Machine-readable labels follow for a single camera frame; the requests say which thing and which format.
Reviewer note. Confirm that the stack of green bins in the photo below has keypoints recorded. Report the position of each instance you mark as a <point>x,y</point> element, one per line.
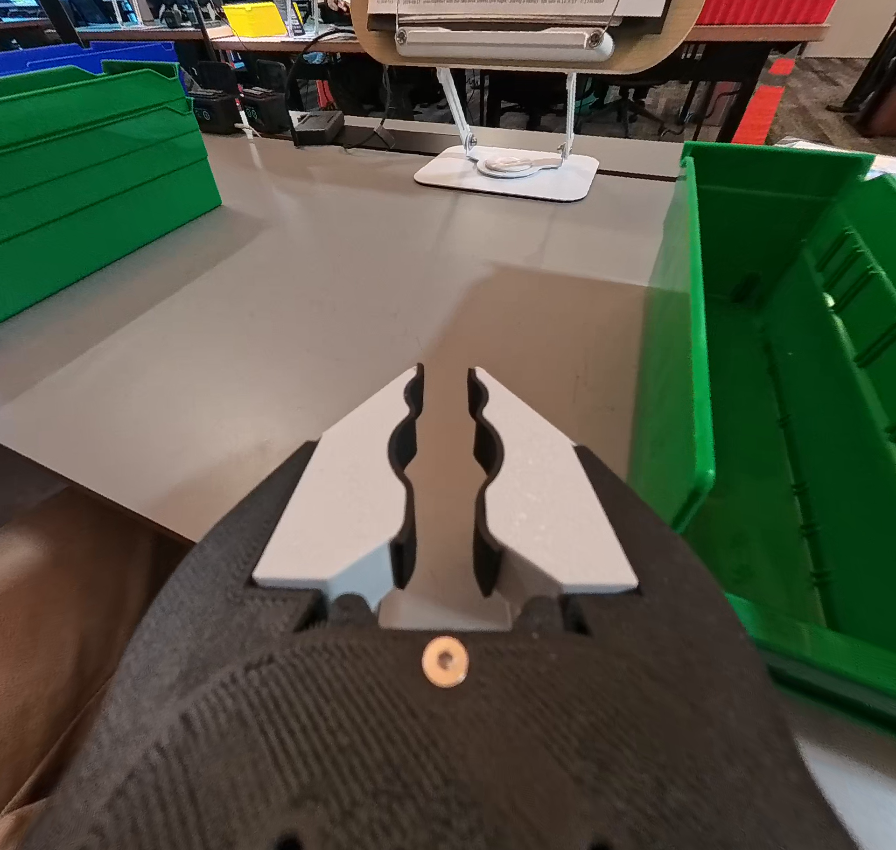
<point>105,234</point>

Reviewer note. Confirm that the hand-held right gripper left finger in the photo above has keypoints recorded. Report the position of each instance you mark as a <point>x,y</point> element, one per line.
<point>336,514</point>

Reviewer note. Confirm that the black power adapter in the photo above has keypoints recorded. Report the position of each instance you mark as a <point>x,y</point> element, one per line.
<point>318,128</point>

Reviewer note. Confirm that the large yellow bin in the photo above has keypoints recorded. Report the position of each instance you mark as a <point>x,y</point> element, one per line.
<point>255,21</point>

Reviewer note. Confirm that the large blue bin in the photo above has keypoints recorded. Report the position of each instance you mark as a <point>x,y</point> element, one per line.
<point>70,59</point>

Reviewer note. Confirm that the black power station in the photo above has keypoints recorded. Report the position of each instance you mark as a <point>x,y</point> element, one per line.
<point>264,108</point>
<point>213,112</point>

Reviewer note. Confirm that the clear acrylic sign holder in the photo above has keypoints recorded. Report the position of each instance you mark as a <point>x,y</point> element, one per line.
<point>302,14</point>

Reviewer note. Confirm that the wooden table with black legs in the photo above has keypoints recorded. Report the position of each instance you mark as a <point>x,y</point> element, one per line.
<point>770,32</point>

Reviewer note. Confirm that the green plastic bin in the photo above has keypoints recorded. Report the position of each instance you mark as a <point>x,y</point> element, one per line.
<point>672,409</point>

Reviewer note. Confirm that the grey desk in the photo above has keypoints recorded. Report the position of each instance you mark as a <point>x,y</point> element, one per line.
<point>315,269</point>

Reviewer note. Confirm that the white document stand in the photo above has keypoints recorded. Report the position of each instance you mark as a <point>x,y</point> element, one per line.
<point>448,178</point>

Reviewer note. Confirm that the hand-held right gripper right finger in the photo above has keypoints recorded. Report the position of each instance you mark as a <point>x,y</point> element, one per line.
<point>560,521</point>

